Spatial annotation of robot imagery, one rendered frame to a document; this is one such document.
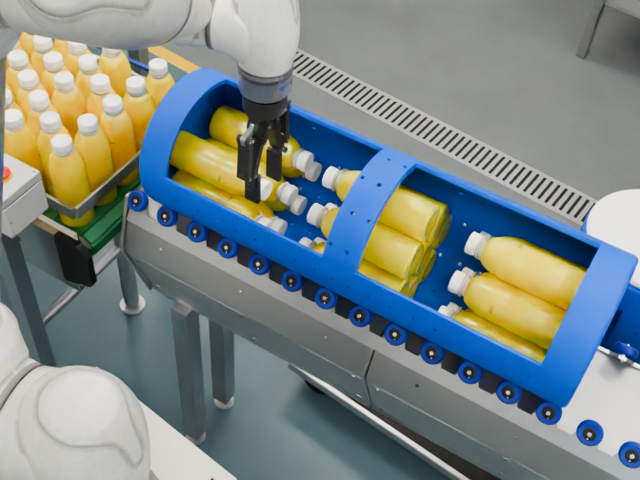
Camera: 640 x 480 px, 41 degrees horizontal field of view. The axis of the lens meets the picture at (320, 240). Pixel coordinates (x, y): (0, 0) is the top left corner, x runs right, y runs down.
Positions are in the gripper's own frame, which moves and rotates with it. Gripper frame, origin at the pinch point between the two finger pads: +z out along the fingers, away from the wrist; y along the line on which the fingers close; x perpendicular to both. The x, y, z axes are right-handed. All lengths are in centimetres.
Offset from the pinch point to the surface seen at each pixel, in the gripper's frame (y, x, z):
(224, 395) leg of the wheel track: 10, 18, 106
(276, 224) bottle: 1.6, -2.2, 12.7
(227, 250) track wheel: -5.5, 4.6, 18.4
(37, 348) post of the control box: -25, 46, 61
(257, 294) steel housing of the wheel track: -6.6, -3.4, 25.4
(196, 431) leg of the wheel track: -4, 18, 106
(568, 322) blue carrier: -4, -59, -5
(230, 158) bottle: 0.4, 7.7, -0.2
